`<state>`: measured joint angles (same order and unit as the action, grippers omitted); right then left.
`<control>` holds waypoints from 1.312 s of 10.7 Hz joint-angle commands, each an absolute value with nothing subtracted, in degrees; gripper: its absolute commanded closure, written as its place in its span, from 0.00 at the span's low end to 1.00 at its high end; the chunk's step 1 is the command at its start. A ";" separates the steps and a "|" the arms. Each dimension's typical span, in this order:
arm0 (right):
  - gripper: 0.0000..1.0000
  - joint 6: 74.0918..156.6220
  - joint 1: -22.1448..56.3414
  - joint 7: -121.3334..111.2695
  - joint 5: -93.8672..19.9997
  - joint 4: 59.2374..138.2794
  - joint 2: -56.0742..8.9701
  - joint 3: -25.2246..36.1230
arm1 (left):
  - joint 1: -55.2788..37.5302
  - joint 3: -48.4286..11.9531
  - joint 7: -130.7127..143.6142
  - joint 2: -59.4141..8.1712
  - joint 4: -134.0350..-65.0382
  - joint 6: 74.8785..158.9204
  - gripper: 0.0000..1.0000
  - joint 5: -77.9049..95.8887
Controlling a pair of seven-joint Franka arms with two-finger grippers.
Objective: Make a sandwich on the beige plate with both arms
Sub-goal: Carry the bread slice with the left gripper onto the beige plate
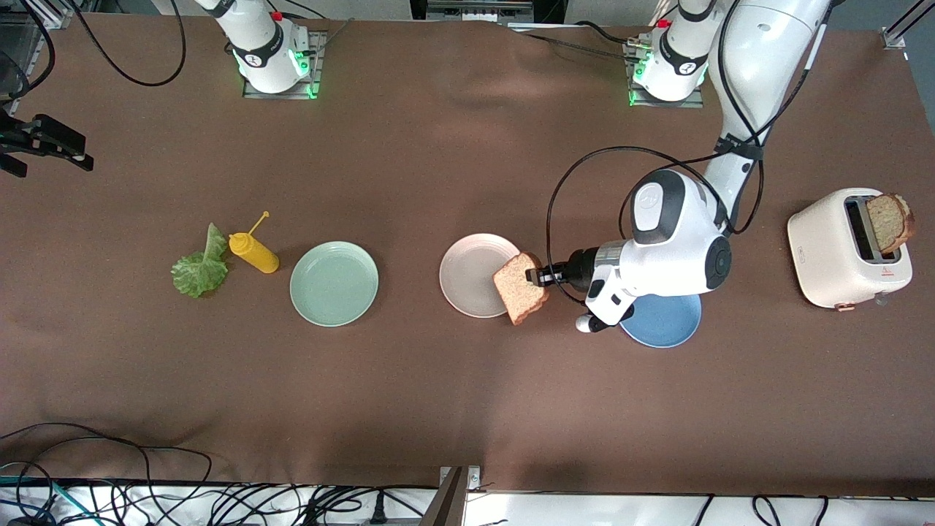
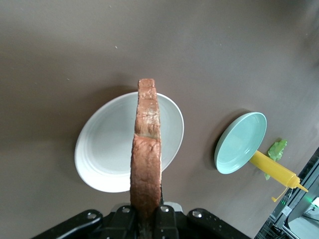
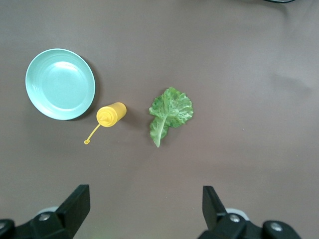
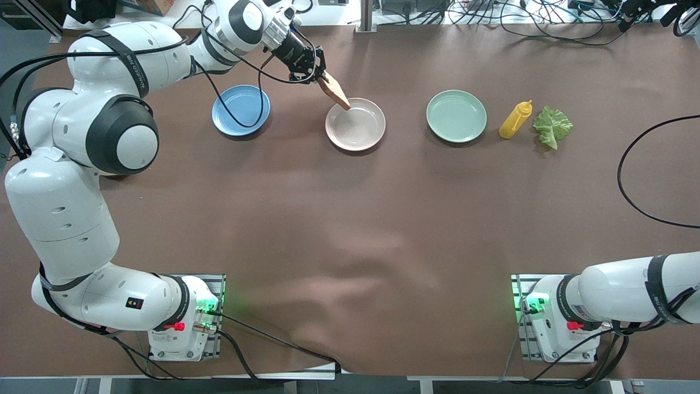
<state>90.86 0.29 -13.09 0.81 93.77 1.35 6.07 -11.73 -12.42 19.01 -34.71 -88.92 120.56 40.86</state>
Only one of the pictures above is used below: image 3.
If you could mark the yellow squeeze bottle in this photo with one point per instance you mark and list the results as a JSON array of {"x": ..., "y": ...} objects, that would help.
[{"x": 112, "y": 114}]

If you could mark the brown table cloth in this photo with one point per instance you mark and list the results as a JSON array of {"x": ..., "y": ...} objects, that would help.
[{"x": 224, "y": 62}]

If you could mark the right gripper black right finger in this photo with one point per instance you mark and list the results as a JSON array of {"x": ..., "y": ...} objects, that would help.
[{"x": 214, "y": 214}]

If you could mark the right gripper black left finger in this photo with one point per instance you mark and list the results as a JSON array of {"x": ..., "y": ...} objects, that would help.
[{"x": 72, "y": 211}]

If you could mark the mint green plate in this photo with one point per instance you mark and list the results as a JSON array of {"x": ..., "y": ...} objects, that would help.
[{"x": 59, "y": 84}]

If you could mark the green lettuce leaf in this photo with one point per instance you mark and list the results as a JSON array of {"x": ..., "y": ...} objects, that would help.
[{"x": 172, "y": 109}]

